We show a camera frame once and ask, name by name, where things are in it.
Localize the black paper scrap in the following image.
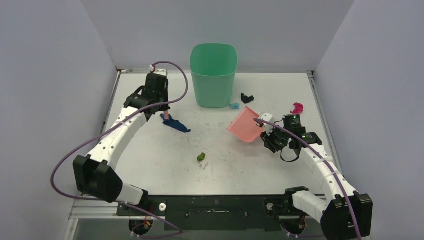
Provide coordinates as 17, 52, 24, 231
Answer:
240, 93, 255, 104

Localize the pink hand brush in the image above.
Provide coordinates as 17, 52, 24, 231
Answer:
163, 110, 171, 121

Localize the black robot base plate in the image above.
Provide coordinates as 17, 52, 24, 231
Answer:
115, 194, 319, 233

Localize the green paper scrap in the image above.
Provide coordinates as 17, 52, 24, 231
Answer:
196, 152, 206, 163

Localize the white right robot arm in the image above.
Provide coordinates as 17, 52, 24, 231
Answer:
255, 113, 373, 240

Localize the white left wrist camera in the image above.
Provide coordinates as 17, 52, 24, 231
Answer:
152, 68, 168, 77

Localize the long dark blue paper scrap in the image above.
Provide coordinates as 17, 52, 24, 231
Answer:
160, 114, 191, 133

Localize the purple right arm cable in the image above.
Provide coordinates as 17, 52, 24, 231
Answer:
253, 118, 364, 240

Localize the pink dustpan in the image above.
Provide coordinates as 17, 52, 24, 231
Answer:
227, 106, 263, 143

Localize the magenta paper scrap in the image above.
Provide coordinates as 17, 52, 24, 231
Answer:
290, 102, 304, 114

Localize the green plastic waste bin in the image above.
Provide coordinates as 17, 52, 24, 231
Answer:
189, 43, 238, 108

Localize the light blue paper scrap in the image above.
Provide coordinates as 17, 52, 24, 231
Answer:
229, 102, 240, 110

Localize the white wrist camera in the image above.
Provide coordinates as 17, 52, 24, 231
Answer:
256, 112, 275, 136
152, 68, 168, 77

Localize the white paper scrap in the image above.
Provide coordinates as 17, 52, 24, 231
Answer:
199, 161, 209, 170

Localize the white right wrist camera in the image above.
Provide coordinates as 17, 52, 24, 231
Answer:
256, 112, 275, 136

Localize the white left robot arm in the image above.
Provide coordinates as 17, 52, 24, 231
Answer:
72, 69, 169, 216

